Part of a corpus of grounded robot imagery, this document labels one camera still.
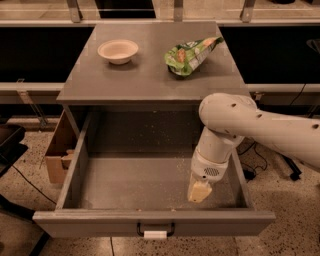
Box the white gripper with vent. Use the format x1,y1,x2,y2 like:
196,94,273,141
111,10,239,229
187,148,229,203

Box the grey top drawer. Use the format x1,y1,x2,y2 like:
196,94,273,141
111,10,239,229
34,110,275,239

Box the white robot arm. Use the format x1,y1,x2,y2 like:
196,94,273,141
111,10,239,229
188,93,320,203

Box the grey drawer cabinet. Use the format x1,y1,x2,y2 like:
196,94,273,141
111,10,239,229
56,21,253,154

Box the black stand leg right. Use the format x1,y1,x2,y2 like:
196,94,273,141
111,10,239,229
282,156,302,181

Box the green chip bag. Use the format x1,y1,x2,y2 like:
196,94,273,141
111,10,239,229
164,37,224,77

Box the cardboard box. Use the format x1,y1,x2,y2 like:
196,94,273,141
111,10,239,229
45,112,77,184

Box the white paper bowl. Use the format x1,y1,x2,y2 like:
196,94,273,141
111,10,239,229
97,39,139,65

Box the black bin left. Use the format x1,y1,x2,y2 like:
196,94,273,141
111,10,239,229
0,124,28,177

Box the black power adapter with cable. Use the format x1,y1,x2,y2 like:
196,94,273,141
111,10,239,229
237,142,268,181

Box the black stand frame left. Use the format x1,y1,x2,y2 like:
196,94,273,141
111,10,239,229
0,195,50,256

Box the black floor cable left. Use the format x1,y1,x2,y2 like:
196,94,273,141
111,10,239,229
0,153,58,206

